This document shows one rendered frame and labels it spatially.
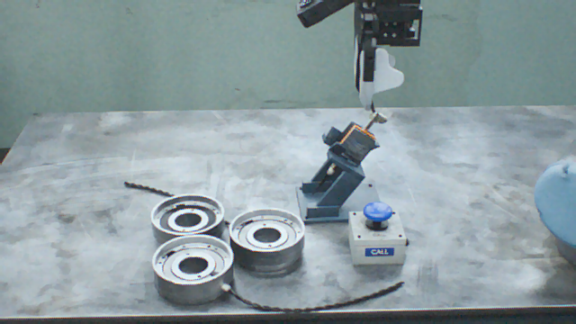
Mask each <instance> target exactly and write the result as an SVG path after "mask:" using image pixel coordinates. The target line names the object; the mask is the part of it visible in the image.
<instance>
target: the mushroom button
mask: <svg viewBox="0 0 576 324"><path fill-rule="evenodd" d="M364 216H365V217H366V218H367V219H369V220H371V221H373V223H374V224H376V225H379V224H381V223H382V221H387V220H388V219H389V218H390V217H391V216H392V208H391V206H390V205H388V204H387V203H385V202H369V203H368V204H367V205H366V206H365V207H364Z"/></svg>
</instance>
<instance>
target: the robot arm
mask: <svg viewBox="0 0 576 324"><path fill-rule="evenodd" d="M353 2H355V6H354V35H355V87H356V89H357V90H358V92H359V94H360V96H359V97H360V100H361V102H362V104H363V106H364V108H365V110H366V111H367V112H370V111H371V105H372V99H373V95H374V94H376V93H379V92H382V91H385V90H389V89H392V88H395V87H398V86H400V85H401V84H402V82H403V74H402V73H401V72H400V71H398V70H396V69H394V68H393V67H394V65H395V58H394V57H393V56H391V55H388V52H387V51H386V50H385V49H383V46H384V45H389V46H390V47H419V41H420V31H421V20H422V10H423V9H422V8H421V6H420V0H301V1H300V2H299V3H297V5H296V10H297V16H298V17H299V19H300V21H301V23H302V24H303V26H304V27H306V28H309V27H311V26H312V25H314V24H316V23H319V22H321V21H322V20H324V19H325V18H327V17H328V16H330V15H332V14H333V13H335V12H337V11H339V10H341V9H342V8H344V7H346V6H348V5H350V4H352V3H353ZM414 20H418V36H417V38H416V39H411V38H414V35H415V31H414V30H413V29H412V24H413V21H414ZM534 197H535V207H536V208H537V210H538V215H539V217H540V219H541V221H542V222H543V224H544V225H545V226H546V227H547V228H548V229H549V231H550V232H551V233H552V234H554V235H555V236H556V242H557V246H558V248H559V250H560V251H561V253H562V254H563V256H564V257H565V258H566V259H567V260H568V261H570V262H571V263H572V264H574V265H575V266H576V137H575V138H574V139H573V141H572V142H571V144H570V145H569V146H568V148H567V149H566V150H565V151H564V152H563V153H562V155H561V156H560V157H559V158H558V159H557V160H556V161H555V162H554V163H552V164H551V165H549V166H548V167H547V168H546V169H545V170H544V171H543V173H542V175H541V177H540V178H539V180H538V181H537V183H536V186H535V195H534Z"/></svg>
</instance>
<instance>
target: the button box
mask: <svg viewBox="0 0 576 324"><path fill-rule="evenodd" d="M347 239H348V245H349V249H350V255H352V259H353V265H354V266H403V263H404V253H405V247H407V246H408V245H409V241H408V238H407V237H405V234H404V231H403V228H402V225H401V220H400V216H399V214H398V211H392V216H391V217H390V218H389V219H388V220H385V221H382V223H381V224H379V225H376V224H374V223H373V221H372V220H369V219H367V218H366V217H365V216H364V212H363V211H349V212H348V229H347Z"/></svg>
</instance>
